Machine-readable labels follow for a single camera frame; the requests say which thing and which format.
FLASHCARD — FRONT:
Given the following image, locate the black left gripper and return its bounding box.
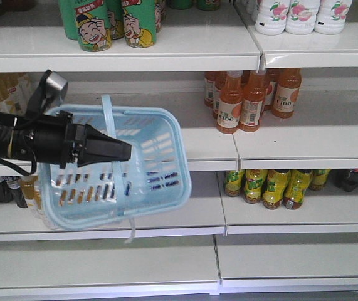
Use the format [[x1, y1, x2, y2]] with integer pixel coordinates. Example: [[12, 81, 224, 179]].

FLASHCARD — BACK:
[[9, 111, 132, 169]]

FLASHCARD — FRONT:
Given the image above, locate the light blue plastic basket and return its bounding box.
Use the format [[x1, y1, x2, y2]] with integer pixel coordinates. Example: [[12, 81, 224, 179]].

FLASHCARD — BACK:
[[38, 95, 191, 231]]

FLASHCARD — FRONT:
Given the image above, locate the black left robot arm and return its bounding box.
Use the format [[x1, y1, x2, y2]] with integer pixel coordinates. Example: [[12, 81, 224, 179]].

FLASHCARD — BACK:
[[0, 111, 132, 169]]

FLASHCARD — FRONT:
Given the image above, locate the coke bottle red label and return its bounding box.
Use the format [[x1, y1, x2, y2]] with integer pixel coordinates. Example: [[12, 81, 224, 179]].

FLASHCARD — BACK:
[[334, 169, 358, 192]]

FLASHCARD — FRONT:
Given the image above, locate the orange vitamin drink bottle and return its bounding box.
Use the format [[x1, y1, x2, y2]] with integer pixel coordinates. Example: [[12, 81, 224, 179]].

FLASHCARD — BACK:
[[20, 176, 41, 218]]

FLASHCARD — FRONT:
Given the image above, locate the green cartoon drink can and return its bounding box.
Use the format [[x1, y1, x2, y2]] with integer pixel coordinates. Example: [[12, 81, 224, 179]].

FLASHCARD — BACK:
[[71, 0, 112, 52], [121, 0, 157, 48]]

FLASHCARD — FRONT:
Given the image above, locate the orange C100 juice bottle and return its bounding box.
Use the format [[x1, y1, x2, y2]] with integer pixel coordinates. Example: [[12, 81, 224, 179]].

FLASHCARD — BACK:
[[216, 70, 243, 134], [272, 68, 302, 119], [238, 70, 266, 132]]

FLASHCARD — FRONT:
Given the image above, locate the yellow lemon tea bottle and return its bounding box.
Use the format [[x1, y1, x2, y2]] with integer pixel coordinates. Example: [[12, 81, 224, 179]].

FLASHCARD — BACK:
[[244, 169, 268, 204], [223, 169, 245, 197], [308, 169, 331, 191], [283, 169, 312, 209], [263, 169, 291, 210]]

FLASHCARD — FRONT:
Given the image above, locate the white peach drink bottle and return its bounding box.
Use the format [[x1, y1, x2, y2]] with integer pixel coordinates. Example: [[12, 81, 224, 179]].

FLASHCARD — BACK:
[[314, 0, 352, 35], [285, 0, 320, 35], [255, 0, 290, 36]]

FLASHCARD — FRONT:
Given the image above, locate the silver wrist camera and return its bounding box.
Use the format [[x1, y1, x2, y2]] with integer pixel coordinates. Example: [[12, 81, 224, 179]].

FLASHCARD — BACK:
[[39, 70, 68, 105]]

